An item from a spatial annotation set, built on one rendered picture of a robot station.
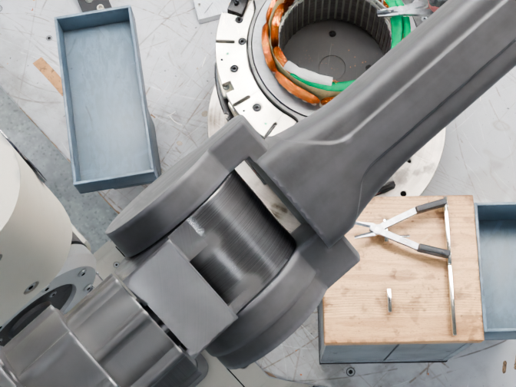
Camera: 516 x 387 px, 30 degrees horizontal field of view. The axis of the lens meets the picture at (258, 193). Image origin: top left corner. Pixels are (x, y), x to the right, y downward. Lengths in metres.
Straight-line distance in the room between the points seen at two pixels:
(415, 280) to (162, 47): 0.65
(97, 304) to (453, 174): 1.15
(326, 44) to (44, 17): 0.56
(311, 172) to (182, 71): 1.14
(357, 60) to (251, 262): 0.90
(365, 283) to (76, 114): 0.47
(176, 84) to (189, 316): 1.17
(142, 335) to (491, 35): 0.24
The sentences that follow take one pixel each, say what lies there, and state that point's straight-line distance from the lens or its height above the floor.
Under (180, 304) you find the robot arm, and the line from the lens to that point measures 0.49.
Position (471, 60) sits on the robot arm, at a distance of 0.53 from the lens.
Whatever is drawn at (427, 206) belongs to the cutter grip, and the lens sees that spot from 1.24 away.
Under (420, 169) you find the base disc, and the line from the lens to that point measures 1.56.
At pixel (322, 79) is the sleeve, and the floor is 1.16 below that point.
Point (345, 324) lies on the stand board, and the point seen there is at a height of 1.06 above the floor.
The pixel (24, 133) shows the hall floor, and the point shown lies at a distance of 2.51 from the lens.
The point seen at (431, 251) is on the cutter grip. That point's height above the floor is 1.09.
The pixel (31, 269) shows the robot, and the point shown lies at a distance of 0.66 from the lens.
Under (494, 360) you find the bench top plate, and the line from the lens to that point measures 1.54.
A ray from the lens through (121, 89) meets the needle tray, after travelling 1.37.
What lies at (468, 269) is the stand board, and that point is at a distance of 1.26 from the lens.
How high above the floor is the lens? 2.28
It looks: 74 degrees down
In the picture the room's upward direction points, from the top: 6 degrees counter-clockwise
